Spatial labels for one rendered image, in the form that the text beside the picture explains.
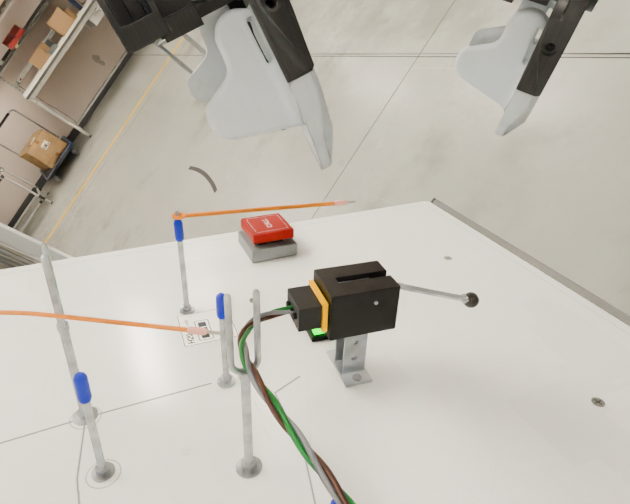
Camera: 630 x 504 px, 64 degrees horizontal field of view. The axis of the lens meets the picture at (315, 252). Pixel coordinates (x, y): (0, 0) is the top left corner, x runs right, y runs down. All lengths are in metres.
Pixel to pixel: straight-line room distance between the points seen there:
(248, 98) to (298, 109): 0.03
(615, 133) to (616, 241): 0.39
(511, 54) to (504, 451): 0.27
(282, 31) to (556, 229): 1.54
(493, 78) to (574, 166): 1.49
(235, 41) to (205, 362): 0.28
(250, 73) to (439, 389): 0.29
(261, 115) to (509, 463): 0.29
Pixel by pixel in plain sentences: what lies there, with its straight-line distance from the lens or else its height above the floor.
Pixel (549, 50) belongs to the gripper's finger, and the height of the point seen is 1.20.
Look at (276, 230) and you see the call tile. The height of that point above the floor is 1.10.
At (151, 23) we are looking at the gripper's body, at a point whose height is 1.37.
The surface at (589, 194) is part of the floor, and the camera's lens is 1.78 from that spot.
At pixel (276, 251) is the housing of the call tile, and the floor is 1.09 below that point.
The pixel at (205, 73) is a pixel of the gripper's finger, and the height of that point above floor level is 1.31.
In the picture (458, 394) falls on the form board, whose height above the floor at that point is 1.03.
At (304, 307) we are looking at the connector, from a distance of 0.37.
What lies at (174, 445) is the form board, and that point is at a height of 1.20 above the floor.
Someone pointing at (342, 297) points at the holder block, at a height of 1.16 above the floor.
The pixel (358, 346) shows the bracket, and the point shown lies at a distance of 0.42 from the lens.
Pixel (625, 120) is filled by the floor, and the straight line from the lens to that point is 1.91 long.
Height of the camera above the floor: 1.41
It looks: 37 degrees down
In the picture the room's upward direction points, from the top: 56 degrees counter-clockwise
